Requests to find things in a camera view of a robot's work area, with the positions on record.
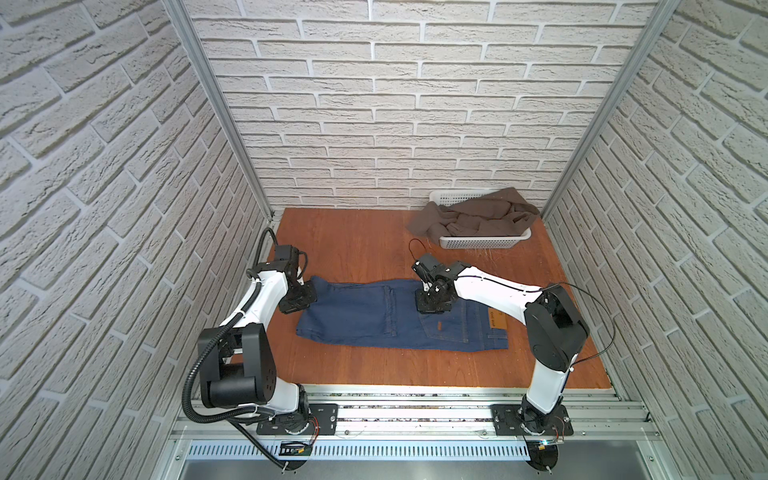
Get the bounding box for white plastic laundry basket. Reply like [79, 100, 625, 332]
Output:
[429, 189, 532, 250]

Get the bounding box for blue denim jeans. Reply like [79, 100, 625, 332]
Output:
[296, 277, 508, 353]

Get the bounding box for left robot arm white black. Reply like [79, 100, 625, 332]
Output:
[182, 245, 317, 435]

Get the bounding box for brown trousers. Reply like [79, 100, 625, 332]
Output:
[407, 187, 540, 243]

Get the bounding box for right corner aluminium post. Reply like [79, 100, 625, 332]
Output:
[542, 0, 681, 221]

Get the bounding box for left corner aluminium post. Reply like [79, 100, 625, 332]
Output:
[164, 0, 275, 220]

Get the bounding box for corner aluminium post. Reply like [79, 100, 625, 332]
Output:
[542, 0, 681, 221]
[164, 0, 275, 220]

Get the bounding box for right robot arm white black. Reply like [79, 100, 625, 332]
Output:
[412, 254, 590, 437]

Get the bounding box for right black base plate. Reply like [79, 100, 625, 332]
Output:
[490, 403, 574, 437]

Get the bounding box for aluminium mounting rail frame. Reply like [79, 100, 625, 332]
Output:
[142, 384, 679, 479]

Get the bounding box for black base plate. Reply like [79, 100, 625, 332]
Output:
[490, 403, 574, 437]
[257, 403, 339, 436]

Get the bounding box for thin black cable right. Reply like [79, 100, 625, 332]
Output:
[407, 237, 617, 368]

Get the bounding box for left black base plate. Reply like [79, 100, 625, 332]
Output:
[257, 403, 339, 436]

